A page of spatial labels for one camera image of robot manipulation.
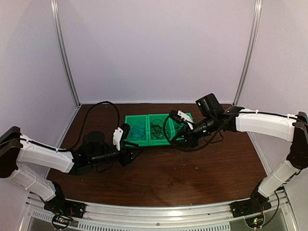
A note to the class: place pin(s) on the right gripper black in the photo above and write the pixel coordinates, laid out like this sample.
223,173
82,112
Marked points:
190,139

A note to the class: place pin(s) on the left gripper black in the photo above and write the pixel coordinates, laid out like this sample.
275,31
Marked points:
126,158

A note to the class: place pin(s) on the green bin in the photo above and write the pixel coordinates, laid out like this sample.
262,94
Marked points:
177,127
138,129
156,132

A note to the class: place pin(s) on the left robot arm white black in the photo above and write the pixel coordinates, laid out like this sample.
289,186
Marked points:
16,148

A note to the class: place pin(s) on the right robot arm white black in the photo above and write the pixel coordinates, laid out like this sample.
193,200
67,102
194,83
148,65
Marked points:
292,128

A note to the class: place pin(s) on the left circuit board with LEDs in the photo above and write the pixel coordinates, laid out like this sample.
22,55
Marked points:
61,222

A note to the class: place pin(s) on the circuit board with leds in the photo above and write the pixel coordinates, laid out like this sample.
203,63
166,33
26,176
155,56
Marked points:
255,221
61,222

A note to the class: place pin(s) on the right circuit board with LEDs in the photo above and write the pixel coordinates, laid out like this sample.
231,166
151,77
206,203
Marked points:
255,221

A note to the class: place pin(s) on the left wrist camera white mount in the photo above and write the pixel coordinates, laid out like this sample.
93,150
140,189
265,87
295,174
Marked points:
120,134

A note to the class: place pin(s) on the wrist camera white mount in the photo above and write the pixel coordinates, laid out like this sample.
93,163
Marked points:
120,134
181,117

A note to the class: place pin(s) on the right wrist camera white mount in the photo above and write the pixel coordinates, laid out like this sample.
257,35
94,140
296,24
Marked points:
181,117

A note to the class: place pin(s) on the front aluminium rail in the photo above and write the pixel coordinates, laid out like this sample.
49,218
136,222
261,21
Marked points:
210,217

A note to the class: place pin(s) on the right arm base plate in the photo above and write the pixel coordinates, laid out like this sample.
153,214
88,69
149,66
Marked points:
248,207

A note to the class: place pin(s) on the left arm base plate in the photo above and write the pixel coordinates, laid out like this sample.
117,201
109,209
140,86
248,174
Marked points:
67,208

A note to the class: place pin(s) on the right aluminium frame post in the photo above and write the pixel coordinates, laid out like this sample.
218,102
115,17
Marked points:
256,18

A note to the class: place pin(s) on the aluminium frame post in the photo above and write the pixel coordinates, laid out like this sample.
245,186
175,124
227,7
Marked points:
256,18
62,50

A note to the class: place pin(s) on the left aluminium frame post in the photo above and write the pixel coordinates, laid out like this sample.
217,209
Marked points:
62,50

